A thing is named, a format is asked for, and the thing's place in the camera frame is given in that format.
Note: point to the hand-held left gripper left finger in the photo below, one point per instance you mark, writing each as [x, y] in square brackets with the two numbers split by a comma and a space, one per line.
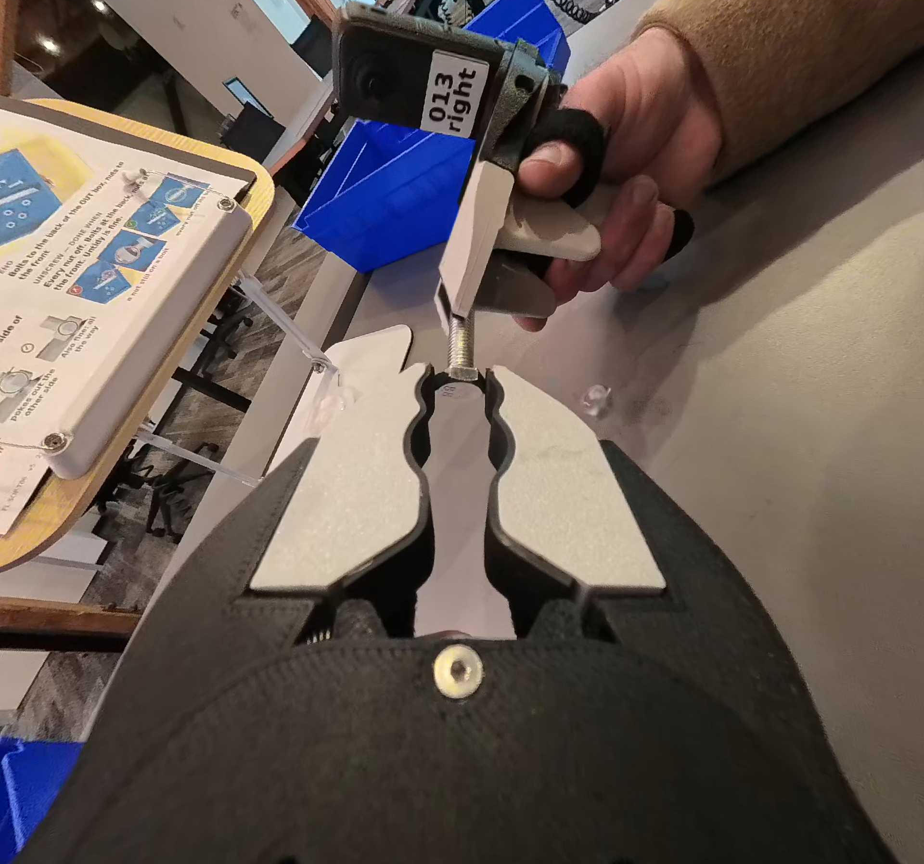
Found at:
[346, 503]

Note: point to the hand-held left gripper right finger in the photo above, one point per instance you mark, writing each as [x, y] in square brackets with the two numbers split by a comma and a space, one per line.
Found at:
[570, 510]

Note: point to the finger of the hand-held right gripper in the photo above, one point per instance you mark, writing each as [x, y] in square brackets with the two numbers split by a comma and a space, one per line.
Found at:
[516, 293]
[476, 243]

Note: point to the steel hex bolt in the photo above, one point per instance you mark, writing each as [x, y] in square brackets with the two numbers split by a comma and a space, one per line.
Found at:
[460, 351]

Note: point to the long blue plastic bin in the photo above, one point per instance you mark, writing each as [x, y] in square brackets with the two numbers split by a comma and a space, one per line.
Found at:
[29, 792]
[382, 207]

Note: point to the person's right forearm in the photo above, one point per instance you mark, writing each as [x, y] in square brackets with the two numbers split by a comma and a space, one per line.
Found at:
[808, 41]

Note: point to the grey desk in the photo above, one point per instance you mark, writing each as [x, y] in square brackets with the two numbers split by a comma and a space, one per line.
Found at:
[758, 409]

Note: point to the person's right hand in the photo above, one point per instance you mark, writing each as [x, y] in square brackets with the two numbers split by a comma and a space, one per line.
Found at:
[650, 120]

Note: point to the small clear plastic piece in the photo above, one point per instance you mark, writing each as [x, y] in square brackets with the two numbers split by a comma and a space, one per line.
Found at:
[599, 400]

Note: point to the clear sign stand white base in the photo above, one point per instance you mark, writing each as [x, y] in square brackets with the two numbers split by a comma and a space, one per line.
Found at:
[375, 355]

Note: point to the black office chair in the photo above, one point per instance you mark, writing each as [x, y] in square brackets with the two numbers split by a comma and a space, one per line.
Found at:
[155, 496]
[216, 344]

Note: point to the wood-edged office table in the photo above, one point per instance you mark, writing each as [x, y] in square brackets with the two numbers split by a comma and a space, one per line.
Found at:
[58, 622]

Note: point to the printed instruction sign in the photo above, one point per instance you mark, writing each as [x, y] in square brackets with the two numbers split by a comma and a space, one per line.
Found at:
[108, 286]

